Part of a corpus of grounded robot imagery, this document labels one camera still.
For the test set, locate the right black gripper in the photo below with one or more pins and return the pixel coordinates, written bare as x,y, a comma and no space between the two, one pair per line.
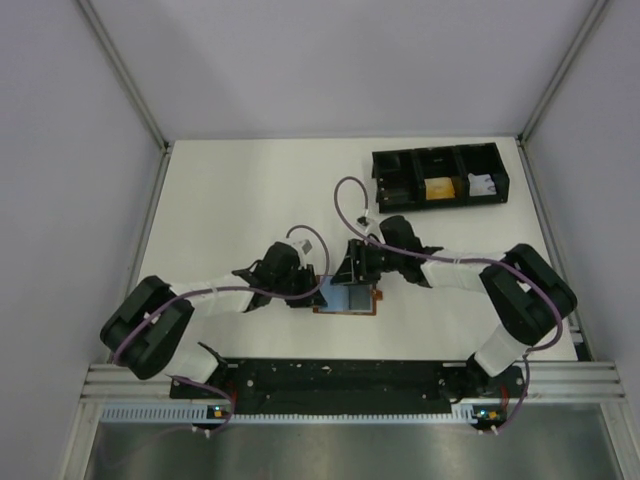
357,261

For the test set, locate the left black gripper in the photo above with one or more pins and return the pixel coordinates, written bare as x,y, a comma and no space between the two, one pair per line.
304,288

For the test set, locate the brown leather card holder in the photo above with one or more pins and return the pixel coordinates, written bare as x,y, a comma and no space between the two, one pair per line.
354,300

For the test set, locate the yellow credit card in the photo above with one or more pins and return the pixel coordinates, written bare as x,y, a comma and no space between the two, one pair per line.
439,188

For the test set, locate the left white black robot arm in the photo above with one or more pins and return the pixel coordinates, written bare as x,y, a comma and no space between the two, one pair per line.
159,328

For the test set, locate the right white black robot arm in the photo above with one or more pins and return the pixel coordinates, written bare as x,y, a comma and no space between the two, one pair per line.
529,298

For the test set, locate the white card in tray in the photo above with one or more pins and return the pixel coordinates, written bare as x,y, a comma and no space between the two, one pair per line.
481,185

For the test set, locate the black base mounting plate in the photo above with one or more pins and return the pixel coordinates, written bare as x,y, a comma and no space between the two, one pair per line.
336,387

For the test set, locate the black three-compartment organizer tray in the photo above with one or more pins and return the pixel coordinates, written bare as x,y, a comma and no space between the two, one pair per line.
400,175

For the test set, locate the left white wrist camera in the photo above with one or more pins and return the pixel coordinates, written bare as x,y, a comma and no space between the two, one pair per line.
303,248

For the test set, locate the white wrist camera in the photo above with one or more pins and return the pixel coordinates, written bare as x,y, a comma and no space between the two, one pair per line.
303,248
368,226

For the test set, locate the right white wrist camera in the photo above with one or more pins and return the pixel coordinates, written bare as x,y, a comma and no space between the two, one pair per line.
368,226

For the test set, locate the aluminium front frame rail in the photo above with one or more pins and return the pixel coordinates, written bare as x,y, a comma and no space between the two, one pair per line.
551,382

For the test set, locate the grey slotted cable duct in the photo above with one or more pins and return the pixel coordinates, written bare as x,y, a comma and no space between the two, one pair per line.
139,413

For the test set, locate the left aluminium corner post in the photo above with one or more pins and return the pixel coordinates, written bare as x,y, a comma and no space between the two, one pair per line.
121,72

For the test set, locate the aluminium corner post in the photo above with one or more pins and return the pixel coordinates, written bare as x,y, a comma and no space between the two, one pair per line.
121,72
587,28

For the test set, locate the right aluminium corner post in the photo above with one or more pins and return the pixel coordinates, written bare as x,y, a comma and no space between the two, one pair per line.
587,28

